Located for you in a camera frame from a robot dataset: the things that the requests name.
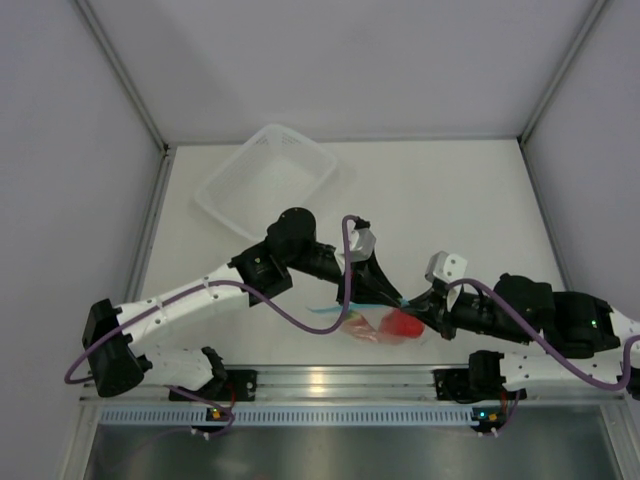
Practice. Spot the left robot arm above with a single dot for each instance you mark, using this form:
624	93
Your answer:
124	344

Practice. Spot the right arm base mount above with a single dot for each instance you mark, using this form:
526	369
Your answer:
460	385

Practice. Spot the white perforated plastic basket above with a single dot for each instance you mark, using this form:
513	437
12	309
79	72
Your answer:
276	169

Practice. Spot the fake watermelon slice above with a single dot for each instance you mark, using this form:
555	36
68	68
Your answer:
356	326

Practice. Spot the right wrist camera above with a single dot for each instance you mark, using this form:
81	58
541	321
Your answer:
443	269

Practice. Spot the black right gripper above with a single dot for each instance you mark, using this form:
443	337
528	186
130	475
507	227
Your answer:
433	308

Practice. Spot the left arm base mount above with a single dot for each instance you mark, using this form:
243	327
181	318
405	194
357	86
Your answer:
228	386

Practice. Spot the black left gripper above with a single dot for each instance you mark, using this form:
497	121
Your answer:
369	285

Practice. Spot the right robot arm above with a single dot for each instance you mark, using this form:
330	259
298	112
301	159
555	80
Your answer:
583	339

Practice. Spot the white slotted cable duct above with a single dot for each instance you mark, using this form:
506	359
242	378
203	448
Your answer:
262	416

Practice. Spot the aluminium mounting rail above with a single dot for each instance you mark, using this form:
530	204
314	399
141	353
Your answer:
358	383

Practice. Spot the fake red tomato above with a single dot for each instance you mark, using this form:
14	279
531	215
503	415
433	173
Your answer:
398	324

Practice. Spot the clear zip top bag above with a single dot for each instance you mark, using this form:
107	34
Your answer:
377	324

